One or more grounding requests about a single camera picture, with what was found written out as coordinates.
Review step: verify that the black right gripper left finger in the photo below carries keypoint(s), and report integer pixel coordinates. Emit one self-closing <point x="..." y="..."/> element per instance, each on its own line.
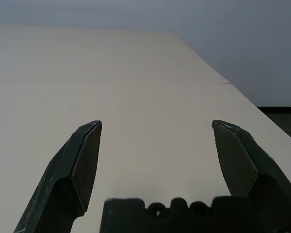
<point x="63" y="174"/>

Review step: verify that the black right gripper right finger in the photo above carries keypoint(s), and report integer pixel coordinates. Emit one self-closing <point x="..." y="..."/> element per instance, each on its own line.
<point x="254" y="170"/>

